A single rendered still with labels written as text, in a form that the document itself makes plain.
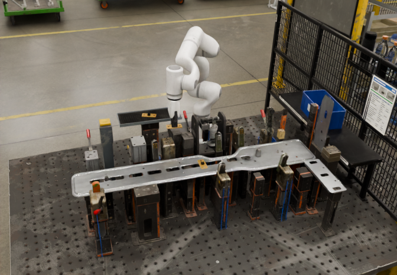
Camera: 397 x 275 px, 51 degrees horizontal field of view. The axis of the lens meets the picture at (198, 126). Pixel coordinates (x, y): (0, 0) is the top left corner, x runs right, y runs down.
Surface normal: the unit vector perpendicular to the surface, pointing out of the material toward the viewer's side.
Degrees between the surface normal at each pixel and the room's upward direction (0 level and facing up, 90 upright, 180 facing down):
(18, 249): 0
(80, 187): 0
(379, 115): 90
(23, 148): 0
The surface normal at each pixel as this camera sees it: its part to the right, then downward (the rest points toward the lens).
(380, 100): -0.96, 0.13
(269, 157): 0.03, -0.85
